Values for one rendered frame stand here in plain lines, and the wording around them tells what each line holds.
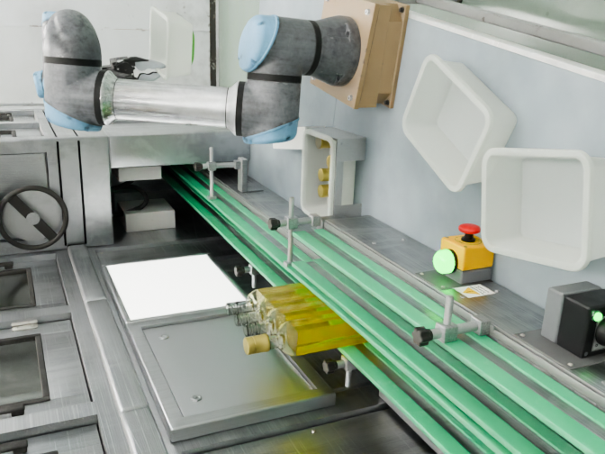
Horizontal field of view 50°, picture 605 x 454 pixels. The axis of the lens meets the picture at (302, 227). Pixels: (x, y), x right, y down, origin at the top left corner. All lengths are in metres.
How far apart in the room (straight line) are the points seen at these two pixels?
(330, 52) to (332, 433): 0.77
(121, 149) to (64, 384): 0.95
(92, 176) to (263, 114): 0.99
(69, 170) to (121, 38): 2.84
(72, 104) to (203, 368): 0.62
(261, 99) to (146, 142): 0.93
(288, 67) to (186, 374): 0.68
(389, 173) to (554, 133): 0.50
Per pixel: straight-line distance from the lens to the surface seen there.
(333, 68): 1.42
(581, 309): 0.99
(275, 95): 1.36
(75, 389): 1.51
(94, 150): 2.22
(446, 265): 1.19
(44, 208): 2.24
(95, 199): 2.26
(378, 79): 1.45
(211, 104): 1.39
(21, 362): 1.65
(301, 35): 1.38
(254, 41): 1.36
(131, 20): 5.00
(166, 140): 2.25
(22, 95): 4.95
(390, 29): 1.43
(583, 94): 1.08
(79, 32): 1.45
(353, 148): 1.58
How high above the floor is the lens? 1.54
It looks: 24 degrees down
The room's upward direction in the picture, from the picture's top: 96 degrees counter-clockwise
